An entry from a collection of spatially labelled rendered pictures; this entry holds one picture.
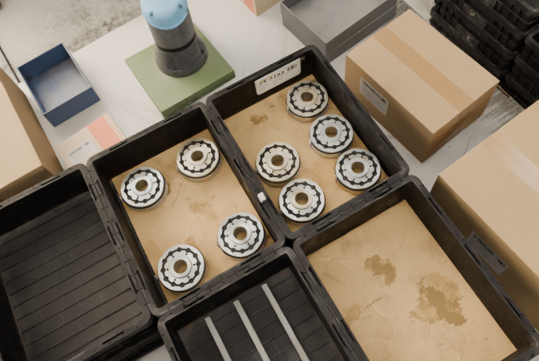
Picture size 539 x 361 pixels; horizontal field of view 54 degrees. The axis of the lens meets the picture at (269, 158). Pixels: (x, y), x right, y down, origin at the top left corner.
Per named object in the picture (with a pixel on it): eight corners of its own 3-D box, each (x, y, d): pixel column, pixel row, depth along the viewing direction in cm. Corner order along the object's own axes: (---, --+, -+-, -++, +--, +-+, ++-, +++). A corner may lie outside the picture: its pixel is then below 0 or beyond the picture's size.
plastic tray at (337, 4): (326, 54, 147) (326, 43, 143) (281, 14, 155) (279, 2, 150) (396, 3, 153) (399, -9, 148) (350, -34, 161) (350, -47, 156)
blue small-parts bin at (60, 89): (27, 81, 159) (15, 67, 152) (72, 55, 161) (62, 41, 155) (54, 127, 150) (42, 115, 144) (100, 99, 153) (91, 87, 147)
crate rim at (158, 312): (87, 164, 121) (83, 160, 118) (204, 104, 125) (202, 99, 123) (157, 322, 104) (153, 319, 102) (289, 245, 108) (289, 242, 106)
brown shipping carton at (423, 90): (343, 89, 147) (346, 54, 133) (401, 46, 152) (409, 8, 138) (421, 164, 136) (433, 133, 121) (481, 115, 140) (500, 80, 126)
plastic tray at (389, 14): (326, 66, 151) (326, 54, 147) (282, 24, 159) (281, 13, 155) (395, 16, 157) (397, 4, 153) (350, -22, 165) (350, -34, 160)
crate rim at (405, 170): (204, 104, 125) (202, 99, 123) (314, 48, 129) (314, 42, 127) (289, 245, 108) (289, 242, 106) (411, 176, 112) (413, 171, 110)
